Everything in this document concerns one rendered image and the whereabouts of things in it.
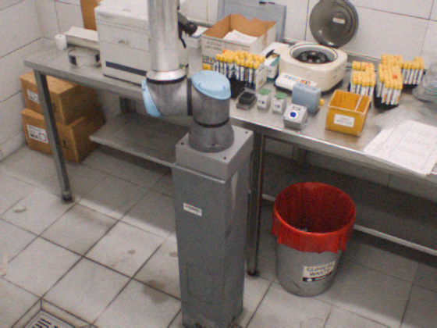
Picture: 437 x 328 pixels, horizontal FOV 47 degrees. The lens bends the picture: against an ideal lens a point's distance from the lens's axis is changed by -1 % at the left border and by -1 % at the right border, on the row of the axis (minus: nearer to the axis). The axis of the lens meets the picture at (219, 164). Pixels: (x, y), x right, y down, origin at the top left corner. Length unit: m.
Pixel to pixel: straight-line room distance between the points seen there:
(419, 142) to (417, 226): 0.70
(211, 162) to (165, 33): 0.43
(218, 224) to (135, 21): 0.86
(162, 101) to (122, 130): 1.51
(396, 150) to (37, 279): 1.73
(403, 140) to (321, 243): 0.55
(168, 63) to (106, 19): 0.69
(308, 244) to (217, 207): 0.57
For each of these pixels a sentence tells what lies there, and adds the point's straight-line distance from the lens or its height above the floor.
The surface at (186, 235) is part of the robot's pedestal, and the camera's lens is 1.89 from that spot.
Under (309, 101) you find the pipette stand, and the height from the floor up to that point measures 0.93.
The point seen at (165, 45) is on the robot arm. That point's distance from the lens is 1.51.
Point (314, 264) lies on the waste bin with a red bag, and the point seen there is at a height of 0.24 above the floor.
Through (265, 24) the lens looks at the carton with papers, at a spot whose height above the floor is 1.00.
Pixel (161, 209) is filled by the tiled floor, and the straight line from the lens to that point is 2.86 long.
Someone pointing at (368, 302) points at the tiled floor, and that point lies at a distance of 2.50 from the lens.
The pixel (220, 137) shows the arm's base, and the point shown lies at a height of 1.00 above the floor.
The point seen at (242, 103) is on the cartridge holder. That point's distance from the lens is 2.02.
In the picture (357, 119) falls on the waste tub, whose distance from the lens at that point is 1.87.
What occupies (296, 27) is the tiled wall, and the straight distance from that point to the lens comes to 2.48.
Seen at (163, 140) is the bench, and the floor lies 0.27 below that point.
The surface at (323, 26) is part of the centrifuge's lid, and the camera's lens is 2.37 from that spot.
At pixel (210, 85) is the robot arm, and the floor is 1.18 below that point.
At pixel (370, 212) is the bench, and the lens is 2.53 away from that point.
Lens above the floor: 1.89
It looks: 37 degrees down
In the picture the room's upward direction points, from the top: straight up
